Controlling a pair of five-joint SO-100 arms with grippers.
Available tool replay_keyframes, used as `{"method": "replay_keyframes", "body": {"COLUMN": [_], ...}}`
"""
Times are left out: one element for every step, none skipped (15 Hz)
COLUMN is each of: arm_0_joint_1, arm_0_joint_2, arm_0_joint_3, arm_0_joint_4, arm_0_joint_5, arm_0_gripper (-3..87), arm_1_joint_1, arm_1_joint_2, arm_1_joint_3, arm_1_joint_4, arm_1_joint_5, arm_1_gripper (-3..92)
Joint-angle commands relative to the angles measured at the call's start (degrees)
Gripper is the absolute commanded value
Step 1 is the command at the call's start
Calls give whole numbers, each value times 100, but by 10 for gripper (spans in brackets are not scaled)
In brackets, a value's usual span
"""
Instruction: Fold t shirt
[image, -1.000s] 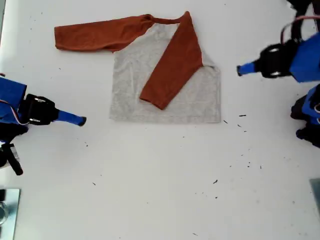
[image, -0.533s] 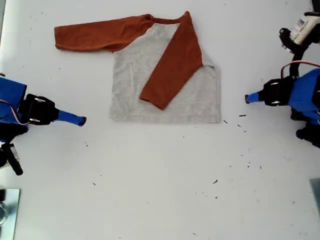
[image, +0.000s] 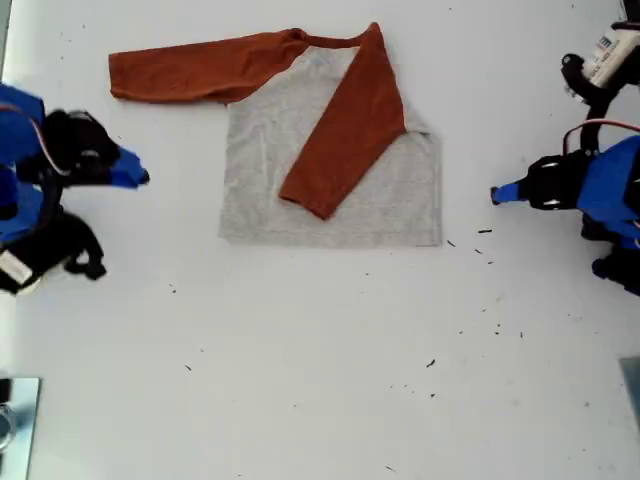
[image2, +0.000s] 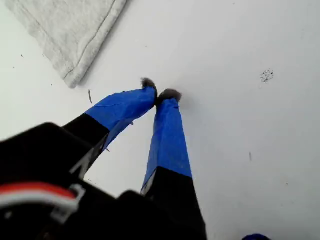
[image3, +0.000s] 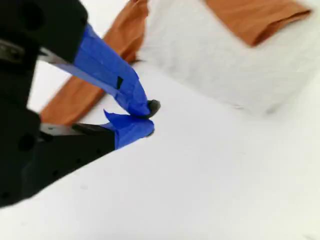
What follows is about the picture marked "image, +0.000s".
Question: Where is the black camera stalk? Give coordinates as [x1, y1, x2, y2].
[29, 213, 109, 282]
[559, 52, 629, 151]

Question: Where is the black camera box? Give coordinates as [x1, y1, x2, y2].
[583, 29, 640, 87]
[0, 247, 44, 297]

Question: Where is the grey shirt with brown sleeves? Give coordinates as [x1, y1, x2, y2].
[108, 21, 445, 250]

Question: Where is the red and white wire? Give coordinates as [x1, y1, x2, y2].
[14, 104, 71, 177]
[563, 119, 640, 157]

